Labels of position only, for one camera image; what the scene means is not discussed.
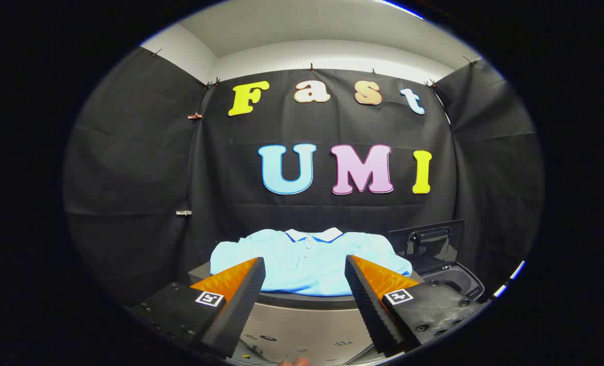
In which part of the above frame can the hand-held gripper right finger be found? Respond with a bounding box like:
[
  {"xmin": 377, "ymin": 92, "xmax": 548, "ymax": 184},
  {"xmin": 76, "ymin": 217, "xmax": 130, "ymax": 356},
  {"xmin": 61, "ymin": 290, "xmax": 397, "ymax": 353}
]
[{"xmin": 344, "ymin": 255, "xmax": 481, "ymax": 358}]

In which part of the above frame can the dark glass washing machine lid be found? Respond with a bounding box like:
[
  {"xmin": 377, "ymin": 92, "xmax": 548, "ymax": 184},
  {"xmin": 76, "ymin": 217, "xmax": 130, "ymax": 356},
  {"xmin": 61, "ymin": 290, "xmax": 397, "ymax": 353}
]
[{"xmin": 387, "ymin": 219, "xmax": 466, "ymax": 275}]

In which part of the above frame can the light blue polo shirt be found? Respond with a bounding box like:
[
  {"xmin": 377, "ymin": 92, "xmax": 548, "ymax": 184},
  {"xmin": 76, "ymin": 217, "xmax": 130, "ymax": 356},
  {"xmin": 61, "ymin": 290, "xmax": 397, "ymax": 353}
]
[{"xmin": 209, "ymin": 227, "xmax": 413, "ymax": 297}]

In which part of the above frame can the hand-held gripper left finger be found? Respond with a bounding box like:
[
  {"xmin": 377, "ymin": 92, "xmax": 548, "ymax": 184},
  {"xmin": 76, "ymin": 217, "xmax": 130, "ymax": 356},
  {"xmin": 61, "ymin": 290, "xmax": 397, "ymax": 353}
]
[{"xmin": 126, "ymin": 257, "xmax": 266, "ymax": 358}]

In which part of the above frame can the grey cabinet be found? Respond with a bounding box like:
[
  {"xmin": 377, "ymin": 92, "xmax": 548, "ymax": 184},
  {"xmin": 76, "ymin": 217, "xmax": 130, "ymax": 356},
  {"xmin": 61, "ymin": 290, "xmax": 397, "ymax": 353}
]
[{"xmin": 188, "ymin": 262, "xmax": 427, "ymax": 366}]

